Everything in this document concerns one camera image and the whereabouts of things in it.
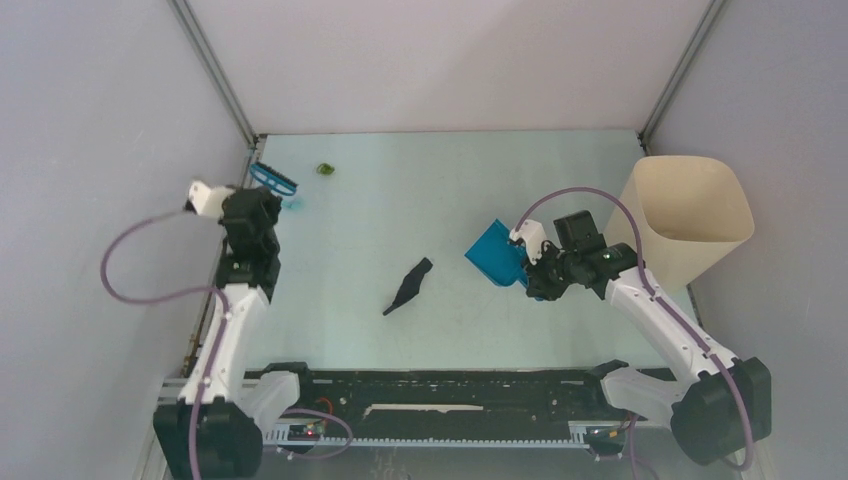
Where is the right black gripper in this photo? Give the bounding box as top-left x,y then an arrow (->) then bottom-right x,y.
519,242 -> 578,302

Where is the blue hand brush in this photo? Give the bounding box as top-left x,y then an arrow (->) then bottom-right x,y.
249,162 -> 298,197

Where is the blue dustpan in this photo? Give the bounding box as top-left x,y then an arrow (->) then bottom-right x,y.
465,219 -> 528,288

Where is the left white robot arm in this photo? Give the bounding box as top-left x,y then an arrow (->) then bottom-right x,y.
153,181 -> 316,479

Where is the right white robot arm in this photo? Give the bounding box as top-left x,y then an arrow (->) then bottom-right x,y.
509,211 -> 773,465

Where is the teal paper scrap left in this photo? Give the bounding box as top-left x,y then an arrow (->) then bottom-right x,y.
281,196 -> 304,211

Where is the green paper scrap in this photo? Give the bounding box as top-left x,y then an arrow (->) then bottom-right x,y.
316,163 -> 335,176

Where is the cream waste bin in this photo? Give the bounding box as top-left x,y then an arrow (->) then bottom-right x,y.
619,155 -> 755,293

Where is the long black paper scrap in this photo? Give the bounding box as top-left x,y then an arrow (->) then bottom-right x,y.
382,258 -> 433,316

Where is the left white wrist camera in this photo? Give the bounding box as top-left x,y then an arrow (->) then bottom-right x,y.
183,180 -> 236,221

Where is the right aluminium frame post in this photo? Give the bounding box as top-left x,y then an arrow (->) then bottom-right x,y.
638,0 -> 731,153

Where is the aluminium frame post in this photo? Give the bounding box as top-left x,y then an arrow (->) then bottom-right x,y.
638,0 -> 731,153
167,0 -> 258,148

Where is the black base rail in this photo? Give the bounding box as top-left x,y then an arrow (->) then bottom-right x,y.
264,362 -> 626,440

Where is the white cable duct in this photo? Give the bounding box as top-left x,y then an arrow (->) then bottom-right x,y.
263,422 -> 617,449

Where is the left aluminium frame post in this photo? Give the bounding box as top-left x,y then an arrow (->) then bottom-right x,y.
167,0 -> 258,148

